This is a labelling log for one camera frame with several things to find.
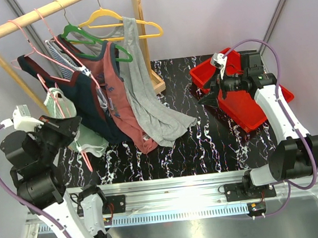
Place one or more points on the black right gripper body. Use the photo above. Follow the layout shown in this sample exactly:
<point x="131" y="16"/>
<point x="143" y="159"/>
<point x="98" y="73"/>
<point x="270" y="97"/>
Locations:
<point x="232" y="83"/>

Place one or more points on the yellow hanger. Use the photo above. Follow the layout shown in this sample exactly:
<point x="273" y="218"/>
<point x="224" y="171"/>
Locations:
<point x="123" y="21"/>

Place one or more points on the green hanger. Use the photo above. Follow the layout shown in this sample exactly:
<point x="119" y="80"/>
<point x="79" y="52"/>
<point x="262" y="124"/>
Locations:
<point x="90" y="39"/>

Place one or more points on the red plastic bin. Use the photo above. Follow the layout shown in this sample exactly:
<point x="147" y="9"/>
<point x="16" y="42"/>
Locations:
<point x="241" y="93"/>

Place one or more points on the blue striped tank top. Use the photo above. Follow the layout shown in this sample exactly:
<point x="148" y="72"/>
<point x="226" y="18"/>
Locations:
<point x="59" y="55"/>

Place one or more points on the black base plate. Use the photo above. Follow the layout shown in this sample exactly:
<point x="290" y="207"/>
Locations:
<point x="115" y="204"/>
<point x="235" y="192"/>

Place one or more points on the aluminium mounting rail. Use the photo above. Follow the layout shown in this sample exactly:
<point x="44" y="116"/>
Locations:
<point x="197" y="207"/>

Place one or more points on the wooden clothes rack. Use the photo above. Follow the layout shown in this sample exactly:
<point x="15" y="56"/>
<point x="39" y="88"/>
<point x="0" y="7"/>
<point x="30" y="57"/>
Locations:
<point x="146" y="30"/>

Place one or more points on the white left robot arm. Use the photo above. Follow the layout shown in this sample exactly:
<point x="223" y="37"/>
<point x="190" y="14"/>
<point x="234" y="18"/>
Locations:
<point x="31" y="150"/>

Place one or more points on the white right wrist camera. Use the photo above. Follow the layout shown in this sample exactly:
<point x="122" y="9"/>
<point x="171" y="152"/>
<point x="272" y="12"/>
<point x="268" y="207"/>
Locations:
<point x="219" y="60"/>

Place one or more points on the grey tank top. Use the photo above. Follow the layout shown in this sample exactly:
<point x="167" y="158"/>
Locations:
<point x="162" y="124"/>

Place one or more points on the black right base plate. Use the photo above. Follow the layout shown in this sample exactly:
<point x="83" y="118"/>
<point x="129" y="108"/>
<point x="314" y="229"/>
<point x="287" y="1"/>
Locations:
<point x="235" y="192"/>

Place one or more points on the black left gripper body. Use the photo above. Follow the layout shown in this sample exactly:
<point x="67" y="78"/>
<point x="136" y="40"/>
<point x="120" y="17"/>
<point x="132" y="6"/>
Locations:
<point x="50" y="136"/>

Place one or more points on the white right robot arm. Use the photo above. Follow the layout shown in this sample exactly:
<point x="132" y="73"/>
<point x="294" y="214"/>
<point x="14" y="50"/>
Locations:
<point x="295" y="159"/>

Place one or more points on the green striped tank top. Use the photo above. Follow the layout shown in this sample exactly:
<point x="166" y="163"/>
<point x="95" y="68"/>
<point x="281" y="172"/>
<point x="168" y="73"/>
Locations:
<point x="89" y="141"/>

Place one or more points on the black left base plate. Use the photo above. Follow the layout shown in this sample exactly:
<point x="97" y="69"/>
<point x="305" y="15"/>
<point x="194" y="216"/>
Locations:
<point x="115" y="204"/>

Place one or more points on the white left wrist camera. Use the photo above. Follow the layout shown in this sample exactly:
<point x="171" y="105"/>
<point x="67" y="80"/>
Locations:
<point x="22" y="120"/>

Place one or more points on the navy maroon tank top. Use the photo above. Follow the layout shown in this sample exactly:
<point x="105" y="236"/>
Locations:
<point x="81" y="90"/>

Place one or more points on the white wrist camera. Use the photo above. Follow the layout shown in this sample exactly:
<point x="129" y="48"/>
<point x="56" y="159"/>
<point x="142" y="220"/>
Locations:
<point x="219" y="60"/>
<point x="22" y="120"/>

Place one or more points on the salmon pink tank top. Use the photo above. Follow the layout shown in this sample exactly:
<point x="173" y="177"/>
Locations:
<point x="105" y="69"/>

